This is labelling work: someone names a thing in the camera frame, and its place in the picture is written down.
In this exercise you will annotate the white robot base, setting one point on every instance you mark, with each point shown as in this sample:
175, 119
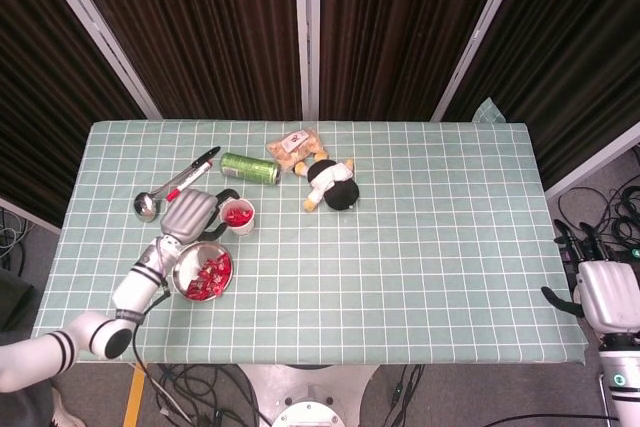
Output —
305, 397

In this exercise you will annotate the dark trouser leg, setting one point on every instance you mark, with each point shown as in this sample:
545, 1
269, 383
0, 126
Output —
25, 412

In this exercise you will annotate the white paper cup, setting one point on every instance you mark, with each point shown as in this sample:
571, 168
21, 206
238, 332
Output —
245, 231

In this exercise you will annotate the green drink can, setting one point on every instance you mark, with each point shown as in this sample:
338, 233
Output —
250, 168

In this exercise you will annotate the white partition frame post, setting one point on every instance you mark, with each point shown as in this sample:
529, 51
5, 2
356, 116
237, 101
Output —
306, 22
95, 22
475, 37

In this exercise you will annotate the clear bag of snacks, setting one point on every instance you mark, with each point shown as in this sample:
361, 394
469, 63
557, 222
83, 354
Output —
295, 147

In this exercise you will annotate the silver metal plate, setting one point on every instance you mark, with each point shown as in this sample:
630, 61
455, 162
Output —
192, 257

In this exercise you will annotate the black and white plush toy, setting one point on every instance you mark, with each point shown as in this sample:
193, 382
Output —
342, 194

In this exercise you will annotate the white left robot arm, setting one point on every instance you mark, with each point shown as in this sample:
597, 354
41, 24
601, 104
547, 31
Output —
132, 289

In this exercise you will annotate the red and white marker pen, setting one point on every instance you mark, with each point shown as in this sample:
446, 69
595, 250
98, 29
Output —
187, 183

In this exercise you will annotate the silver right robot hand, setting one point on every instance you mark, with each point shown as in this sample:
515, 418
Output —
610, 294

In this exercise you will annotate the red candy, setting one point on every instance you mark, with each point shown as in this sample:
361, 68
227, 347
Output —
233, 218
245, 210
223, 267
197, 291
214, 288

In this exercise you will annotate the white partition frame rail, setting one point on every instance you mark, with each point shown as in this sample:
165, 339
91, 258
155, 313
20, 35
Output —
30, 214
590, 167

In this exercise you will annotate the dark brown partition panel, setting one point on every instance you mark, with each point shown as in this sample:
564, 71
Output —
40, 97
400, 22
575, 47
200, 22

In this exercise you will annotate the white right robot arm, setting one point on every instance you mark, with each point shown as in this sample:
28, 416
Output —
622, 382

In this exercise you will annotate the white shoe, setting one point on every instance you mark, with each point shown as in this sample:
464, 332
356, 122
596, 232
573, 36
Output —
65, 412

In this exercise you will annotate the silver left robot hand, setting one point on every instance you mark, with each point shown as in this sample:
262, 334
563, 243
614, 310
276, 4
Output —
187, 214

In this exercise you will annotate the green checked tablecloth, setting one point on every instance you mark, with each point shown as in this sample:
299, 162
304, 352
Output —
400, 257

